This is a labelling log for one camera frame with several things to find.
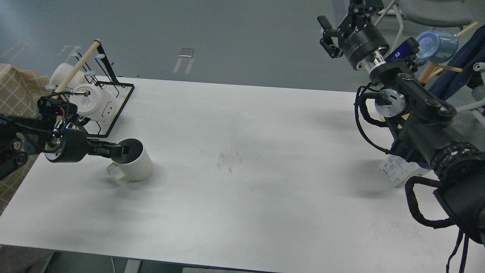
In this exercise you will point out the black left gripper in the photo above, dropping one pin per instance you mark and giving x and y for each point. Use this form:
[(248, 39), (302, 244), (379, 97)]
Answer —
[(76, 145)]

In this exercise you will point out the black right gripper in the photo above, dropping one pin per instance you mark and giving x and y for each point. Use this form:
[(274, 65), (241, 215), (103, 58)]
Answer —
[(356, 37)]

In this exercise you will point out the white ribbed mug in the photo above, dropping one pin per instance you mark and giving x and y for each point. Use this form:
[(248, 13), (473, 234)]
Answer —
[(136, 171)]

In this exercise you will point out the blue milk carton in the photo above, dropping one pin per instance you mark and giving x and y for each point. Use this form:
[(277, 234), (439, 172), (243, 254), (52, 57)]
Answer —
[(398, 171)]

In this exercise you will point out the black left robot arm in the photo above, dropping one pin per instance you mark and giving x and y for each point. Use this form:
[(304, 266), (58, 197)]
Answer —
[(49, 133)]

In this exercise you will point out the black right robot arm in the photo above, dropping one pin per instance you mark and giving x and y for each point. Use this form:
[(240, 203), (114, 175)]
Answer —
[(395, 114)]

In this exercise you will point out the blue plastic cup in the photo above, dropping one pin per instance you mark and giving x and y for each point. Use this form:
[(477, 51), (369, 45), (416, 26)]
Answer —
[(436, 47)]

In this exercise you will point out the white rear cup on rack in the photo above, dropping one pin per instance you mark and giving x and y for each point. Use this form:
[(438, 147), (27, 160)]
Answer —
[(62, 72)]

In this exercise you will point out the grey office chair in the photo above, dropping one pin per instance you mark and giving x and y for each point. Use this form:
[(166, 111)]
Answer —
[(432, 13)]

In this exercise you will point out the wooden mug tree stand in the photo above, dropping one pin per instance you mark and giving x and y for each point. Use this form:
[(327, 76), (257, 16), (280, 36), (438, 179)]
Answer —
[(439, 64)]

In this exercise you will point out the beige checkered cloth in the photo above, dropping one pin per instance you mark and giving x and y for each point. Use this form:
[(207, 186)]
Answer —
[(19, 91)]

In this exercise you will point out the black wire cup rack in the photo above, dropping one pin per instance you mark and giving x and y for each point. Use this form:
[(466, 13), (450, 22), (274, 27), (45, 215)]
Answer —
[(96, 65)]

